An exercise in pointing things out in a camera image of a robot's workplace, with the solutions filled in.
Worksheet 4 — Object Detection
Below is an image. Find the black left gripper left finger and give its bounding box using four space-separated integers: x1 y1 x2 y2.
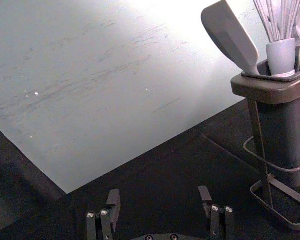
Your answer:
86 188 122 240

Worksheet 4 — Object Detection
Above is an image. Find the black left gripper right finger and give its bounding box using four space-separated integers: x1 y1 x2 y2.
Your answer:
197 185 236 240

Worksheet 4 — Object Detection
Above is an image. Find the black table cloth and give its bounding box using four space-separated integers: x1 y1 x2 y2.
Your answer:
0 98 300 240

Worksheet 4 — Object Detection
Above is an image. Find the black rack with steel bars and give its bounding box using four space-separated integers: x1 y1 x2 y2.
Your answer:
230 58 300 232

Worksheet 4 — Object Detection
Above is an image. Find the grey spatula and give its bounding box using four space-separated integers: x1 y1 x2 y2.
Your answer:
200 0 261 76

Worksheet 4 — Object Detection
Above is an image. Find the plain pale wall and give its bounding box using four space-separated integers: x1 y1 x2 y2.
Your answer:
0 0 300 195

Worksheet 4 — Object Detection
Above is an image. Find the grey whisk with white handle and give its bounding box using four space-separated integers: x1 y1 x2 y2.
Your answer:
252 0 300 76

